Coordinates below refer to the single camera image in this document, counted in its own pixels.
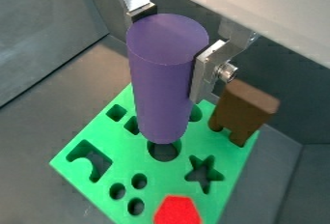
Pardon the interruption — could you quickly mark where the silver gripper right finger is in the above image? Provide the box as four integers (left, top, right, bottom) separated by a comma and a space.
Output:
190, 18, 260, 103

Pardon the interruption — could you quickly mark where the purple cylinder block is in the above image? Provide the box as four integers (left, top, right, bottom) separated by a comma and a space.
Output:
127, 14, 209, 144

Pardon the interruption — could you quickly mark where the green shape sorter board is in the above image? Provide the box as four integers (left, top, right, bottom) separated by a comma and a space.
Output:
51, 87, 258, 224

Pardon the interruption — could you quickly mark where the brown two-legged block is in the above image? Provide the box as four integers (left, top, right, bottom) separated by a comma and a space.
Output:
208, 79, 280, 147

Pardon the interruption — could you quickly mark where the red hexagonal prism block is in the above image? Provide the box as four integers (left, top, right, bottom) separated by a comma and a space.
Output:
154, 195, 202, 224

